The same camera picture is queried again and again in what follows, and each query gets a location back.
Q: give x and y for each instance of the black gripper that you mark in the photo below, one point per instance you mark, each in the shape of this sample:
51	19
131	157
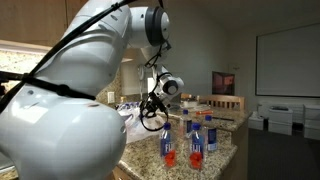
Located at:
157	102

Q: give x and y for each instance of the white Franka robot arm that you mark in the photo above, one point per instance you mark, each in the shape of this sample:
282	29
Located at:
60	140

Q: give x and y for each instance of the translucent white plastic bag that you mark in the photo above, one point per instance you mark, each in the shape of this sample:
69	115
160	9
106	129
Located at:
140	133

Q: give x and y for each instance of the white bowl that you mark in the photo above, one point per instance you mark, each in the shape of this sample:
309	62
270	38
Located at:
190	104

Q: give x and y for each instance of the orange marker pen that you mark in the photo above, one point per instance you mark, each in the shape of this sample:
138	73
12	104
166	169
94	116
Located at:
204	113

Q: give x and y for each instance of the wide wooden chair back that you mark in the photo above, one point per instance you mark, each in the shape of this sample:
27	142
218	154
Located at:
221	99

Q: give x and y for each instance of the black flat strip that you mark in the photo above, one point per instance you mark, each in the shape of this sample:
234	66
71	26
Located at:
223	118

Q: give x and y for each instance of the dark red framed picture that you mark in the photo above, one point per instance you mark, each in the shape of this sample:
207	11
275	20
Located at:
223	83

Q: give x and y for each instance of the white storage box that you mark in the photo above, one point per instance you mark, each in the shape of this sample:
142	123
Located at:
256	121
280	129
312	121

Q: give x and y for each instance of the white printer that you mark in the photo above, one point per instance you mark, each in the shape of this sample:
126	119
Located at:
280	113

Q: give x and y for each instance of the white projection screen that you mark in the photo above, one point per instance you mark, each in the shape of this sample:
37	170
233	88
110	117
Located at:
290	60

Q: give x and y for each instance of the white wall phone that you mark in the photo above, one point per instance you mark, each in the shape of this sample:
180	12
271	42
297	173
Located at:
141	71

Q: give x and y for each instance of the white wall outlet plate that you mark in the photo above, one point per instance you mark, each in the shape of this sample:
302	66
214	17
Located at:
111	97

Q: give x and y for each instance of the wooden wall cabinets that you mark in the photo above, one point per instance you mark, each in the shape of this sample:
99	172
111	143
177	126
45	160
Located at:
26	20

